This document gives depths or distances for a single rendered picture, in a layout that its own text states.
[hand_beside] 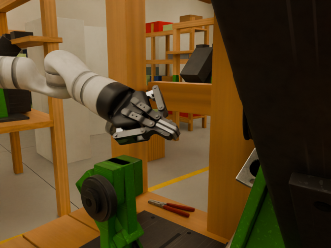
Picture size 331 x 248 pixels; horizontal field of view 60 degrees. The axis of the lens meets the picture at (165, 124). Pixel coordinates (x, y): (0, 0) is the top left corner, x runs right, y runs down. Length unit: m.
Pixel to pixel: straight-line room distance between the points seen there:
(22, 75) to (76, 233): 0.44
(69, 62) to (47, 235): 0.48
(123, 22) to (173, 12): 9.10
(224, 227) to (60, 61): 0.57
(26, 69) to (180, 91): 0.44
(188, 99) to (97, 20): 7.50
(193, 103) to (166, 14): 8.96
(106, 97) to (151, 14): 8.89
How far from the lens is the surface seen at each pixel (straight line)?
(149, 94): 0.52
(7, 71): 0.69
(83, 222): 0.92
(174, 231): 0.81
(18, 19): 7.52
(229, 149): 0.73
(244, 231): 0.32
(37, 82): 0.69
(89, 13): 8.21
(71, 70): 0.61
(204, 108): 0.84
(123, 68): 0.92
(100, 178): 0.47
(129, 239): 0.52
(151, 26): 6.61
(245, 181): 0.38
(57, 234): 0.88
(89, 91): 0.55
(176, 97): 0.90
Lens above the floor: 1.33
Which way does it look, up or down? 12 degrees down
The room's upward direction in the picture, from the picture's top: straight up
